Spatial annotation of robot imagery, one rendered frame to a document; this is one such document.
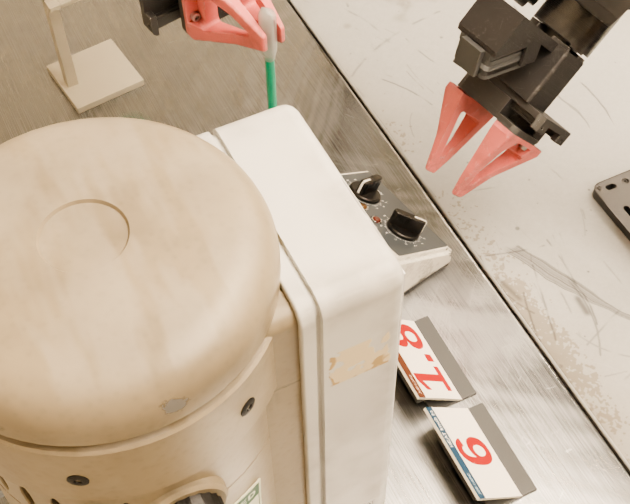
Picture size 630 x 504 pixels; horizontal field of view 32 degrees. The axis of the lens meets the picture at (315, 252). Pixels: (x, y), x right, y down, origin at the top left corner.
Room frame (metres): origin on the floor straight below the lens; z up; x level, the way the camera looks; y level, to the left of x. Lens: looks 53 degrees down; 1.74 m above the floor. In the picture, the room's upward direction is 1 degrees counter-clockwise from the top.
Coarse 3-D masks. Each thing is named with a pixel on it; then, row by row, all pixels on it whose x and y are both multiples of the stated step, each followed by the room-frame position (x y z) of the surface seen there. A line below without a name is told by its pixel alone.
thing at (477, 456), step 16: (448, 416) 0.43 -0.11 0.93; (464, 416) 0.44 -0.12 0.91; (448, 432) 0.41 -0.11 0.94; (464, 432) 0.42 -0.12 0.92; (464, 448) 0.40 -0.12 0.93; (480, 448) 0.41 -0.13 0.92; (480, 464) 0.39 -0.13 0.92; (496, 464) 0.39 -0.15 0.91; (480, 480) 0.37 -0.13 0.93; (496, 480) 0.38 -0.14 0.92
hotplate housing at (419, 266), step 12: (420, 252) 0.59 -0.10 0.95; (432, 252) 0.59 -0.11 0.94; (444, 252) 0.60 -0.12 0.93; (408, 264) 0.57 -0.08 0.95; (420, 264) 0.58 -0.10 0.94; (432, 264) 0.59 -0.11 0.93; (444, 264) 0.60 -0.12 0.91; (408, 276) 0.57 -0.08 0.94; (420, 276) 0.58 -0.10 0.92; (408, 288) 0.57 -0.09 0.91
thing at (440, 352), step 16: (416, 320) 0.54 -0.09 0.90; (432, 336) 0.52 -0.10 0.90; (432, 352) 0.51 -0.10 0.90; (448, 352) 0.51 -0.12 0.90; (400, 368) 0.47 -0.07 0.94; (448, 368) 0.49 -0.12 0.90; (464, 384) 0.47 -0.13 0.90; (416, 400) 0.46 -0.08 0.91; (432, 400) 0.46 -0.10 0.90; (448, 400) 0.45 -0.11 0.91
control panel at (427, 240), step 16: (352, 176) 0.68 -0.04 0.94; (368, 176) 0.69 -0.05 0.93; (384, 192) 0.67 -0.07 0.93; (368, 208) 0.63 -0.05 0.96; (384, 208) 0.64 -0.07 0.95; (400, 208) 0.65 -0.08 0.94; (384, 224) 0.62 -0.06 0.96; (400, 240) 0.60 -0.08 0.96; (416, 240) 0.60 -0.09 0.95; (432, 240) 0.61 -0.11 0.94
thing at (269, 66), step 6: (270, 66) 0.58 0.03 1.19; (270, 72) 0.58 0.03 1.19; (270, 78) 0.58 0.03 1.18; (270, 84) 0.58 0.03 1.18; (270, 90) 0.58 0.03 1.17; (270, 96) 0.58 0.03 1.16; (276, 96) 0.58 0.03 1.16; (270, 102) 0.58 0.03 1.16; (276, 102) 0.58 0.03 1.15; (270, 108) 0.58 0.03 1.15
